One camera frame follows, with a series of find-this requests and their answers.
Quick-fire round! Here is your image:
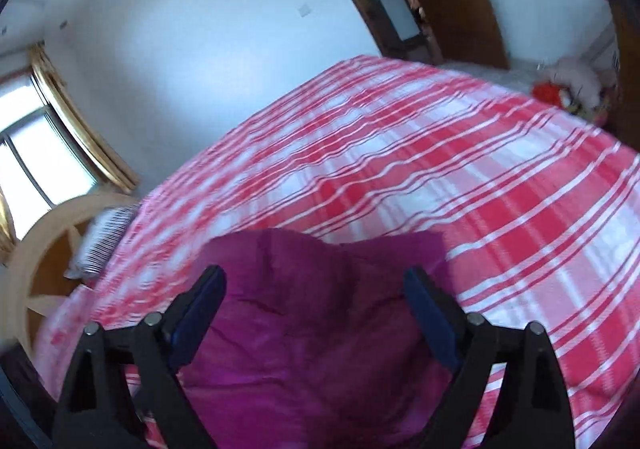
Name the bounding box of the wooden headboard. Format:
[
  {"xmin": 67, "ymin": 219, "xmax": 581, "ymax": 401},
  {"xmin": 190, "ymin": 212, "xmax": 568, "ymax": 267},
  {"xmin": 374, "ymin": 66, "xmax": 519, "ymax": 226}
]
[{"xmin": 7, "ymin": 194, "xmax": 141, "ymax": 360}]

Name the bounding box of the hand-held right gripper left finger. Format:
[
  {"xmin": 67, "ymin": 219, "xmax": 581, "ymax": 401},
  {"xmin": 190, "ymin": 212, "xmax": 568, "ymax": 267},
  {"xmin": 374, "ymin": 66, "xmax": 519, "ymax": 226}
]
[{"xmin": 50, "ymin": 265, "xmax": 227, "ymax": 449}]

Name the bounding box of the red plush toy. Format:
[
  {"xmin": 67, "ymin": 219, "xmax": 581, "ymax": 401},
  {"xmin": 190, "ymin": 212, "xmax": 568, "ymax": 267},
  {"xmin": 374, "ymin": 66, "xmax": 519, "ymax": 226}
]
[{"xmin": 531, "ymin": 82, "xmax": 576, "ymax": 111}]

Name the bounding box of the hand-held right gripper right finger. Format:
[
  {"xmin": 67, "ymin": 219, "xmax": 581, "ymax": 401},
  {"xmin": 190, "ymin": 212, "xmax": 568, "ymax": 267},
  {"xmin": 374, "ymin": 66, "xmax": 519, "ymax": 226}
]
[{"xmin": 404, "ymin": 267, "xmax": 573, "ymax": 449}]

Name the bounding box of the magenta padded jacket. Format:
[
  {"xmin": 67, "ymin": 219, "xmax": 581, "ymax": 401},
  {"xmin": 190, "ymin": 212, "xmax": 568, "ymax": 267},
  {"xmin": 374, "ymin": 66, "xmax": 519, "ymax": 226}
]
[{"xmin": 177, "ymin": 228, "xmax": 463, "ymax": 449}]

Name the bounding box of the white plush toy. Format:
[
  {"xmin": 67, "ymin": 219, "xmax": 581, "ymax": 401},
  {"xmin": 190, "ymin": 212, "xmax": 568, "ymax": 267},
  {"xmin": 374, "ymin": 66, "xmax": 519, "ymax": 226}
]
[{"xmin": 545, "ymin": 56, "xmax": 603, "ymax": 110}]

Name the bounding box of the gold curtain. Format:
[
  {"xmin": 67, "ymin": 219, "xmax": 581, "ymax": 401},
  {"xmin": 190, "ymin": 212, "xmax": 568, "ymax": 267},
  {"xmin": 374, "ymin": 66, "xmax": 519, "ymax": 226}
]
[{"xmin": 27, "ymin": 44, "xmax": 140, "ymax": 194}]

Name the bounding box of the striped pillow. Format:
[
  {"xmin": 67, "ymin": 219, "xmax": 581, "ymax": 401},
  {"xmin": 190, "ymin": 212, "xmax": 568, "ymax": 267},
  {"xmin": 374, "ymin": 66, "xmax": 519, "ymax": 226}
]
[{"xmin": 65, "ymin": 205, "xmax": 138, "ymax": 280}]

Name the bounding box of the red white plaid bed sheet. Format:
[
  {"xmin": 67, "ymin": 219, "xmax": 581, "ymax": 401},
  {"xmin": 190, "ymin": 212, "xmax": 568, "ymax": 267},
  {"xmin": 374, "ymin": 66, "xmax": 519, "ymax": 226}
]
[{"xmin": 32, "ymin": 54, "xmax": 640, "ymax": 449}]

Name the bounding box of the brown wooden wardrobe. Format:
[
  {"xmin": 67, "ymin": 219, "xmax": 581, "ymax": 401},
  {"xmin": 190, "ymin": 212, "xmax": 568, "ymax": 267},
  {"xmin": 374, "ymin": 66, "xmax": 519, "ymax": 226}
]
[{"xmin": 607, "ymin": 0, "xmax": 640, "ymax": 140}]

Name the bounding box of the window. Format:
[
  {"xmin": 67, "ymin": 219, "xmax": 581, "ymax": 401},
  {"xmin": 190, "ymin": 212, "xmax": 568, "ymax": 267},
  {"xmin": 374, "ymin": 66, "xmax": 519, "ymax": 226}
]
[{"xmin": 0, "ymin": 74, "xmax": 101, "ymax": 245}]

